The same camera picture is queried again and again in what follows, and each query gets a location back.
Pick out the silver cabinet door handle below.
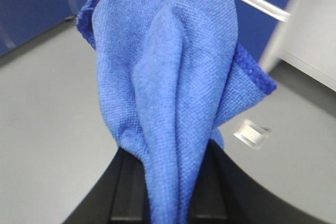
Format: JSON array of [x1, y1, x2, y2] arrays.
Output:
[[240, 0, 290, 22]]

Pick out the blue microfiber cloth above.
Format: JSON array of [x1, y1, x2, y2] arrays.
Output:
[[91, 0, 277, 223]]

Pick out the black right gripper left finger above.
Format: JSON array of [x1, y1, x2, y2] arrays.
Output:
[[110, 153, 147, 221]]

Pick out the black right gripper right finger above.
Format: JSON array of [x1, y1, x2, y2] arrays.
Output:
[[189, 141, 228, 220]]

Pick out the small clear cylinder fitting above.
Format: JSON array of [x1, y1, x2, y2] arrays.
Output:
[[233, 119, 272, 150]]

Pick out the right blue white cabinet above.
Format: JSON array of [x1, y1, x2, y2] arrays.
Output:
[[1, 0, 335, 89]]

